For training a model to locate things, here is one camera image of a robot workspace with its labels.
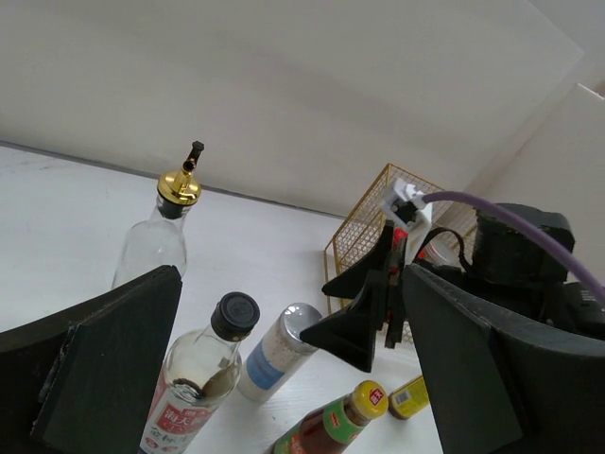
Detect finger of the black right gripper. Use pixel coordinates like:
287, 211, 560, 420
300, 286, 378, 373

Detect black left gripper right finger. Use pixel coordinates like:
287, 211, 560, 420
403, 265, 604, 453

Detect silver lid salt shaker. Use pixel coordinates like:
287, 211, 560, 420
418, 237, 459, 267

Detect black cap vinegar bottle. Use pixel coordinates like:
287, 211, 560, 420
138, 291, 260, 453

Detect clear gold spout oil bottle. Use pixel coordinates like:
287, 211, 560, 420
112, 141, 204, 288

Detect yellow cap red sauce bottle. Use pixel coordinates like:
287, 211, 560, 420
268, 380, 389, 454

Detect silver lid spice shaker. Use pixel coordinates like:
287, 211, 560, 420
237, 303, 322, 403

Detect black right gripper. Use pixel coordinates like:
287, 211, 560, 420
321, 209, 604, 340

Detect gold wire mesh rack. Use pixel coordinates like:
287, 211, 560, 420
323, 164, 476, 281

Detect small yellow label bottle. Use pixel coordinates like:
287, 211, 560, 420
389, 375, 429, 420

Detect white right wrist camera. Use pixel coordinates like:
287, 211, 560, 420
378, 178, 432, 265

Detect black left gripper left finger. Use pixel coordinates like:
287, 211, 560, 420
1, 265, 182, 453

